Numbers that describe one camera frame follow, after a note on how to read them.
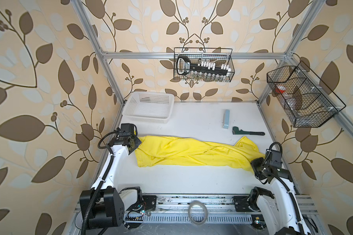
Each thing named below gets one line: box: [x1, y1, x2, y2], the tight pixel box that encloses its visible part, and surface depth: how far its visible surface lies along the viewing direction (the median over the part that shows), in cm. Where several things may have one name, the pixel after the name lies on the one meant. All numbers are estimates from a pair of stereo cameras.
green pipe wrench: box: [232, 126, 266, 136], surface depth 103 cm
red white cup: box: [275, 85, 287, 94], surface depth 84 cm
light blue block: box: [222, 109, 231, 130], surface depth 110 cm
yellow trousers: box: [134, 135, 266, 173], surface depth 90 cm
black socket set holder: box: [176, 55, 232, 76], surface depth 85 cm
